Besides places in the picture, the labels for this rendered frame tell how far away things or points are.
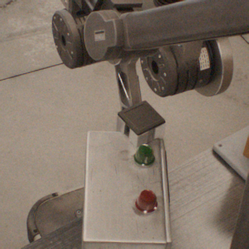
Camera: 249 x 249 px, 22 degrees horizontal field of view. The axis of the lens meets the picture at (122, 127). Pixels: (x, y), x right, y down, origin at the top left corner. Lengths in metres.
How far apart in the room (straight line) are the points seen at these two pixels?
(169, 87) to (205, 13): 0.59
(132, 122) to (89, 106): 2.17
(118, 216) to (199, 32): 0.27
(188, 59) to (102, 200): 0.70
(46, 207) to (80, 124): 0.69
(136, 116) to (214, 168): 0.87
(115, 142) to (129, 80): 1.17
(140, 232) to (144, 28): 0.34
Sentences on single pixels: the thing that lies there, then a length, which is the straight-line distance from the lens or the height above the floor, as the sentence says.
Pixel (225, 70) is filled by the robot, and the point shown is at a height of 1.16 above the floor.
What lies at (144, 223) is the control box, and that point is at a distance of 0.74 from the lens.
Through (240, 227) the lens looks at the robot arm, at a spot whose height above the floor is 1.41.
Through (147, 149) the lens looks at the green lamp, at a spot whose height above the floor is 1.50.
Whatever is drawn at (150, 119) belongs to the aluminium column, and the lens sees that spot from 0.81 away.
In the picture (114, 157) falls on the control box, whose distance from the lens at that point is 0.80.
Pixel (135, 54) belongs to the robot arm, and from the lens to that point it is 1.04.
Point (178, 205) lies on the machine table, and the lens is 1.58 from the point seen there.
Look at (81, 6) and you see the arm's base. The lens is 1.09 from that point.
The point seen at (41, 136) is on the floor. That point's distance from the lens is 2.84.
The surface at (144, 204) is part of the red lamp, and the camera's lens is 0.73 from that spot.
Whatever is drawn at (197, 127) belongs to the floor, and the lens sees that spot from 2.94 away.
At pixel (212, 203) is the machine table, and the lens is 1.60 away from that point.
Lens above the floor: 2.07
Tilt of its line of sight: 46 degrees down
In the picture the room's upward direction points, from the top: 5 degrees clockwise
